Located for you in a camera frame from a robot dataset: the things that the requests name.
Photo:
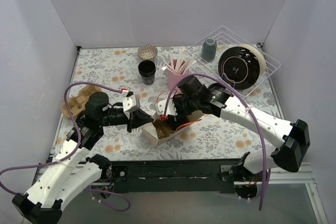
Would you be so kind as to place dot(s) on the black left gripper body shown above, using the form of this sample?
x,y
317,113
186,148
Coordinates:
x,y
130,120

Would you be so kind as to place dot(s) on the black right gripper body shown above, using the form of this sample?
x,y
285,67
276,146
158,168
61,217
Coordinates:
x,y
171,116

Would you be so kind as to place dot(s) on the brown paper gift bag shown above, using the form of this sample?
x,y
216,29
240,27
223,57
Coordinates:
x,y
178,124

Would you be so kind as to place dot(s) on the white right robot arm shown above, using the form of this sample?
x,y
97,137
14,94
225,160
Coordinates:
x,y
283,143

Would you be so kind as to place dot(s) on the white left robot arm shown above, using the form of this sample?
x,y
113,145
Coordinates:
x,y
45,201

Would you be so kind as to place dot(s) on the cardboard cup carrier tray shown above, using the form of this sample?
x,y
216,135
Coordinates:
x,y
77,103

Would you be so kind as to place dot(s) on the pink cylindrical holder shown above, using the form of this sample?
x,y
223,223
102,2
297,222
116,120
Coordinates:
x,y
174,78

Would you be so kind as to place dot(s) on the wrapped straw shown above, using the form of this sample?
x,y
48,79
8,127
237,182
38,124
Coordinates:
x,y
168,68
191,62
179,61
172,63

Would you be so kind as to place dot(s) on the floral patterned table mat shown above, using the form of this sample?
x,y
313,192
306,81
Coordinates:
x,y
117,68

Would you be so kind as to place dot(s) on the teal ceramic cup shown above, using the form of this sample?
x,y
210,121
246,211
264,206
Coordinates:
x,y
209,49

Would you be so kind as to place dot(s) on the stack of black cups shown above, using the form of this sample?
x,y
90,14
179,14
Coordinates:
x,y
147,71

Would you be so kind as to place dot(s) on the black round plate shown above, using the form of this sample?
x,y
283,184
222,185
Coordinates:
x,y
239,67

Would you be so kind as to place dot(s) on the small patterned bowl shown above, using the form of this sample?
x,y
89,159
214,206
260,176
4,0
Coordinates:
x,y
147,52

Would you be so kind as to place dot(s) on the cream round plate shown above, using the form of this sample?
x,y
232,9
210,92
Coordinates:
x,y
259,56

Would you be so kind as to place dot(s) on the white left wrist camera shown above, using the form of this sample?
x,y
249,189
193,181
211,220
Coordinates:
x,y
130,102

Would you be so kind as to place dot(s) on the white wire dish rack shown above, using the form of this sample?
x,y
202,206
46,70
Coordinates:
x,y
226,39

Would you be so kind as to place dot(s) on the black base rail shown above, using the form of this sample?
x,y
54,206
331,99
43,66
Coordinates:
x,y
154,176

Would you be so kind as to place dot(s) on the aluminium frame rail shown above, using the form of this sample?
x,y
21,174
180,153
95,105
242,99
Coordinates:
x,y
247,190

